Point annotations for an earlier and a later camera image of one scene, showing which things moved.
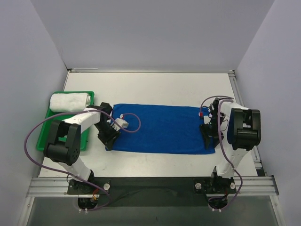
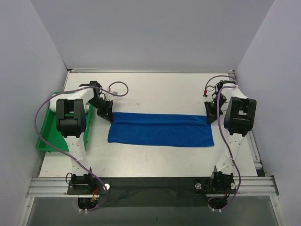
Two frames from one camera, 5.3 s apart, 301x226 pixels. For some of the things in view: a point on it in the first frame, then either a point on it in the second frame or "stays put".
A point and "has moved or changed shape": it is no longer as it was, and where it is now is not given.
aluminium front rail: x=58 y=187 stays put
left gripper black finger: x=109 y=146 to x=107 y=114
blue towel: x=161 y=129 has moved or changed shape
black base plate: x=152 y=191 stays put
